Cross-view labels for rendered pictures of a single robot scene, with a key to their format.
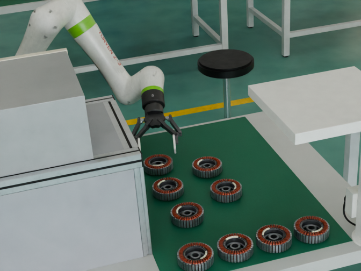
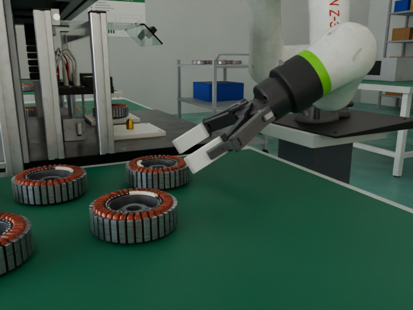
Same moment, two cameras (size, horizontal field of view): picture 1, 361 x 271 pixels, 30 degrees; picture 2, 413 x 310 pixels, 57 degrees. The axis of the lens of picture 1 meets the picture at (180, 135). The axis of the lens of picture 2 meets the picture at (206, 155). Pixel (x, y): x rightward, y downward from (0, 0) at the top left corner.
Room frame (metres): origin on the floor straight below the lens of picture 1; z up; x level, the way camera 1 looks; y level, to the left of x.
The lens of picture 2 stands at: (2.18, -0.56, 0.96)
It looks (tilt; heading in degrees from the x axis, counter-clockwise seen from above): 14 degrees down; 79
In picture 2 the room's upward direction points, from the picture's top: straight up
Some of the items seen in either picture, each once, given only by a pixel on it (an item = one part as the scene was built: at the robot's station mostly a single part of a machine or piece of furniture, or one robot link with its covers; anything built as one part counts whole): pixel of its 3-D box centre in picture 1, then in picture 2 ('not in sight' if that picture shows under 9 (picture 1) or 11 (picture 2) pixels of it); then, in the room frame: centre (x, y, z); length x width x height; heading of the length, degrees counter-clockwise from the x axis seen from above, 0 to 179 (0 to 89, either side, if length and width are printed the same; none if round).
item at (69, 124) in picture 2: not in sight; (72, 127); (2.03, 0.42, 0.80); 0.08 x 0.05 x 0.06; 104
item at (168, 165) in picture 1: (158, 164); (158, 171); (2.22, 0.09, 0.77); 0.11 x 0.11 x 0.04
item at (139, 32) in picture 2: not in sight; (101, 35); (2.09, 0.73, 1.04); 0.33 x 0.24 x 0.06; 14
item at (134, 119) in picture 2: not in sight; (111, 118); (2.11, 0.69, 0.78); 0.15 x 0.15 x 0.01; 14
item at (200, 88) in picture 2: not in sight; (220, 104); (3.07, 3.21, 0.51); 1.01 x 0.60 x 1.01; 104
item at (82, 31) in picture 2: not in sight; (77, 34); (2.04, 0.55, 1.03); 0.62 x 0.01 x 0.03; 104
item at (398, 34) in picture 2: not in sight; (407, 34); (7.24, 5.94, 1.39); 0.40 x 0.36 x 0.22; 15
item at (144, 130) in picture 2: not in sight; (129, 130); (2.17, 0.46, 0.78); 0.15 x 0.15 x 0.01; 14
